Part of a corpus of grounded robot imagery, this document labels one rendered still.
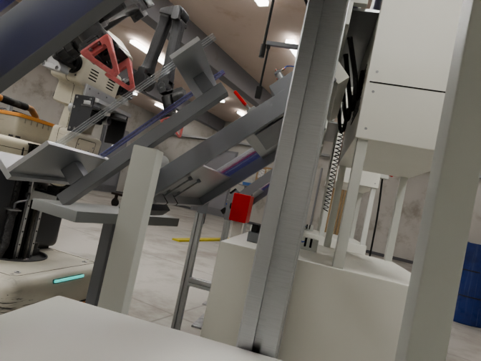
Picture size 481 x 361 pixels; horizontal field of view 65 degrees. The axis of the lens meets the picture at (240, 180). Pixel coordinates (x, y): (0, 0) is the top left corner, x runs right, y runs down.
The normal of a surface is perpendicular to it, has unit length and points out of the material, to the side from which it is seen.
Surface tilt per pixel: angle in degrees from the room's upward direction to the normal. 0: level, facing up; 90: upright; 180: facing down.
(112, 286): 90
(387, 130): 90
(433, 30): 90
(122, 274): 90
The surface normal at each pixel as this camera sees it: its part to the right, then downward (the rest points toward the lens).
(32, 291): 0.94, 0.18
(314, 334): -0.18, -0.08
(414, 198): -0.44, -0.13
